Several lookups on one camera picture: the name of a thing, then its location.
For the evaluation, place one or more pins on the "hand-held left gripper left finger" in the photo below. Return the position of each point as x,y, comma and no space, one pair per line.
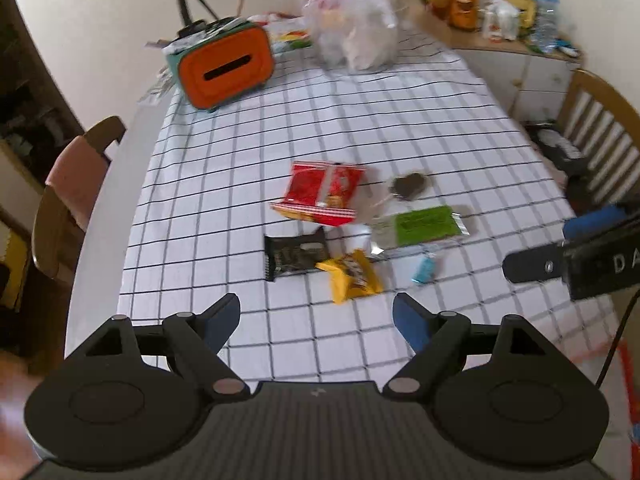
222,317

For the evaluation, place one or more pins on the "black snack packet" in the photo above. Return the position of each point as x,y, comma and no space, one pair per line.
295,257

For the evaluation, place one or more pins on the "yellow snack packet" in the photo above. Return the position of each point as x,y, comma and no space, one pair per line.
352,277

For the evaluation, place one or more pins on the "wooden slatted chair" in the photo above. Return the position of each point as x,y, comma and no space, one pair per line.
607,130

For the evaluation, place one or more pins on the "clear water bottle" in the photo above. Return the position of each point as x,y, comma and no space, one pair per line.
546,25

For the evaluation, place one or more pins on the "small blue candy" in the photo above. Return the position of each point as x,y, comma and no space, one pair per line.
425,269

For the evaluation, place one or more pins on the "black bag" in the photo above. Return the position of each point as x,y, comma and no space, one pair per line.
562,150

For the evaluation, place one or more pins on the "white cabinet with drawers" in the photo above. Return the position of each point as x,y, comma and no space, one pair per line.
530,80

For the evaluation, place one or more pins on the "wooden chair with pink cloth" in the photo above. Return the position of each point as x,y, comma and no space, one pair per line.
47,240

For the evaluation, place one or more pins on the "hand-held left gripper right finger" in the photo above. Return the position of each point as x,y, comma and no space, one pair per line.
411,317

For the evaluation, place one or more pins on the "green snack packet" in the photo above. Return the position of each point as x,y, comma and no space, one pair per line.
422,224

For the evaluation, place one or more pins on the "red and white cardboard box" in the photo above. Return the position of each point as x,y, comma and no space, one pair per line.
626,375

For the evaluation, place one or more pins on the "green and yellow flat packet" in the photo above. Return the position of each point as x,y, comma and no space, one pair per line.
290,35

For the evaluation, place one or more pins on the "black and white checkered tablecloth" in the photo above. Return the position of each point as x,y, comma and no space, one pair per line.
210,170

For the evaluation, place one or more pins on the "pink cloth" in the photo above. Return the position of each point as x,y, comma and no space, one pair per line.
75,180

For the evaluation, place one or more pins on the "yellow tissue box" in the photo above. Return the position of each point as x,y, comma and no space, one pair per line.
520,10

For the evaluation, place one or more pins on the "red striped snack packet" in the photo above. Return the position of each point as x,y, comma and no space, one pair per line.
322,192

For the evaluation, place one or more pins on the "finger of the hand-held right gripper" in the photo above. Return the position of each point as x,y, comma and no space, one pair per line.
532,265
592,222

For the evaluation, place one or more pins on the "clear plastic bag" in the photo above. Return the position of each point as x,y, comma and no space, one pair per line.
355,25

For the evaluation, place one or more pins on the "orange and teal tissue box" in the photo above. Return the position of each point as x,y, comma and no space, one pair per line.
227,67

